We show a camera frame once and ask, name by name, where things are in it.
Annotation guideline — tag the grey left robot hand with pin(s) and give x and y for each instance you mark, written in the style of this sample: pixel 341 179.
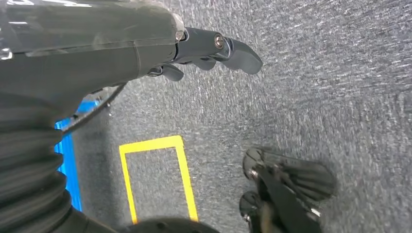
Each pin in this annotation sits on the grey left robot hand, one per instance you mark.
pixel 80 64

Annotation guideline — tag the blue metal shelf rack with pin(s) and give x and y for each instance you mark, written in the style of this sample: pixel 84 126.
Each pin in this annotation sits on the blue metal shelf rack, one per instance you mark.
pixel 69 167

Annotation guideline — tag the yellow floor tape square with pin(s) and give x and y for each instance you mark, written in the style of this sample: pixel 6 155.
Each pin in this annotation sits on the yellow floor tape square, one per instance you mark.
pixel 151 145

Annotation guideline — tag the grey robot lower body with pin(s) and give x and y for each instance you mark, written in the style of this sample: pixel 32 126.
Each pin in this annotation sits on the grey robot lower body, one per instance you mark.
pixel 170 226

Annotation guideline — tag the black robot foot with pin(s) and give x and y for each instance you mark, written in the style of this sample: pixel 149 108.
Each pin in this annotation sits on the black robot foot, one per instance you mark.
pixel 305 180

